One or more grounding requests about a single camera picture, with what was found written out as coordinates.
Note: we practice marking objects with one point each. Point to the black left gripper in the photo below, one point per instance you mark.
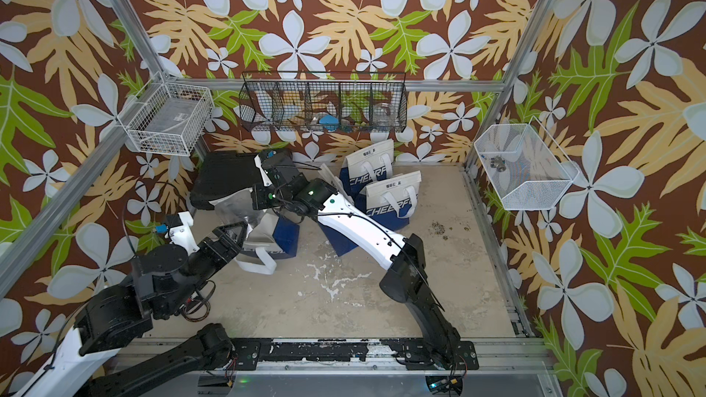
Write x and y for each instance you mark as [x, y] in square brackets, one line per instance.
[232, 246]

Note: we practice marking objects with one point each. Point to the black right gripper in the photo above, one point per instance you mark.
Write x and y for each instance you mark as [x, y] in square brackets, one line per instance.
[260, 198]

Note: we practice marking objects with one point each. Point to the narrow takeout bag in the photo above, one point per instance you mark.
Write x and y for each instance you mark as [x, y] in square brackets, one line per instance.
[340, 243]

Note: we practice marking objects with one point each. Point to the black wire basket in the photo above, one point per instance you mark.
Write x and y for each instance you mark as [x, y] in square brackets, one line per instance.
[324, 102]

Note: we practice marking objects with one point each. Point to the white wire basket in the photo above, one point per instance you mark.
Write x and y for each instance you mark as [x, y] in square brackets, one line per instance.
[167, 116]

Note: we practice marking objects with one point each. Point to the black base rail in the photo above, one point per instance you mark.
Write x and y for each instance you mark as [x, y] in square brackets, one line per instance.
[409, 352]

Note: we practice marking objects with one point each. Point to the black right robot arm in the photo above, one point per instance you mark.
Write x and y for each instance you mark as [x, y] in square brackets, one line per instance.
[405, 281]

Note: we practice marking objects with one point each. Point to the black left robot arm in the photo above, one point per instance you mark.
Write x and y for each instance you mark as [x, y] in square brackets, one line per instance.
[160, 286]

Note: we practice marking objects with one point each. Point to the white mesh bin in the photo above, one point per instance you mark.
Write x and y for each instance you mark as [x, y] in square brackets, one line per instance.
[526, 166]

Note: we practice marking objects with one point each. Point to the black plastic tool case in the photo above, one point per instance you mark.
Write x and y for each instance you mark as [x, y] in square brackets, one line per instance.
[223, 173]

